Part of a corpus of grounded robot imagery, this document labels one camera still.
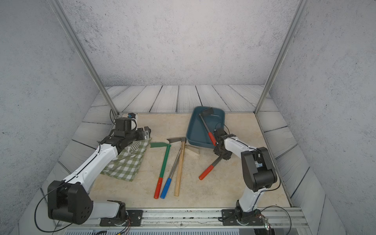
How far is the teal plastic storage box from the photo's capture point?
110 cm

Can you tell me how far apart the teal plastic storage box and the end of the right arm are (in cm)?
22

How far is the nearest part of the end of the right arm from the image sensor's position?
698 millimetres
